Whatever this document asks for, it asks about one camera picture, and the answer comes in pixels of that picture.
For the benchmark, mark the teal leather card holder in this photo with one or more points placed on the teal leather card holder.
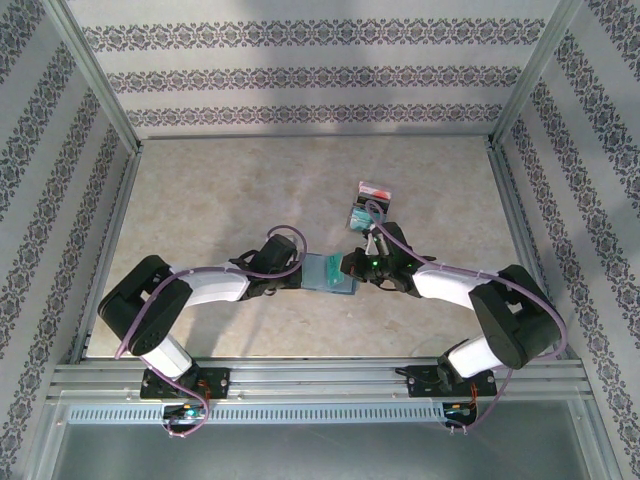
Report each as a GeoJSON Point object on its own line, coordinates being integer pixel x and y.
{"type": "Point", "coordinates": [312, 272]}

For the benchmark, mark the teal card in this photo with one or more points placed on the teal card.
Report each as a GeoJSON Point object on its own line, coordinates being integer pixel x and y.
{"type": "Point", "coordinates": [334, 272]}
{"type": "Point", "coordinates": [359, 220]}

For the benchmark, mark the black card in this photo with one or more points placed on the black card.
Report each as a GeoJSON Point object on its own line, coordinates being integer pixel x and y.
{"type": "Point", "coordinates": [375, 203]}

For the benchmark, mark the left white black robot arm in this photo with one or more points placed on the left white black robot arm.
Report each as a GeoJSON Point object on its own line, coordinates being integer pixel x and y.
{"type": "Point", "coordinates": [135, 305]}

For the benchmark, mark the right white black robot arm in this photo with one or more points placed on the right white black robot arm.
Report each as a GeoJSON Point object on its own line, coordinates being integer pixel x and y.
{"type": "Point", "coordinates": [505, 315]}

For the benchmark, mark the small electronics board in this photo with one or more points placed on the small electronics board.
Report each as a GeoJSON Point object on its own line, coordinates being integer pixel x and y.
{"type": "Point", "coordinates": [457, 411]}
{"type": "Point", "coordinates": [189, 413]}

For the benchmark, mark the grey sheet metal tray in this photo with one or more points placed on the grey sheet metal tray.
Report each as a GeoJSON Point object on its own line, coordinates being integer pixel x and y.
{"type": "Point", "coordinates": [320, 455]}

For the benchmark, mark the long aluminium base rail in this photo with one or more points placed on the long aluminium base rail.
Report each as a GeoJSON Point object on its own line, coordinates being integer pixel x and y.
{"type": "Point", "coordinates": [310, 380]}

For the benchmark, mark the thin aluminium wall rail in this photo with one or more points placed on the thin aluminium wall rail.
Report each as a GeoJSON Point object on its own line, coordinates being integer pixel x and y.
{"type": "Point", "coordinates": [310, 136]}

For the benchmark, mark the aluminium side rail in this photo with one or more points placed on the aluminium side rail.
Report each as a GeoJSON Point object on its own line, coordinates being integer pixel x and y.
{"type": "Point", "coordinates": [109, 250]}
{"type": "Point", "coordinates": [527, 250]}

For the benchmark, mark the aluminium corner post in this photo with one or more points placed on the aluminium corner post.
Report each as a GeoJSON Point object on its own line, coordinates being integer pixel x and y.
{"type": "Point", "coordinates": [100, 85]}
{"type": "Point", "coordinates": [530, 75]}

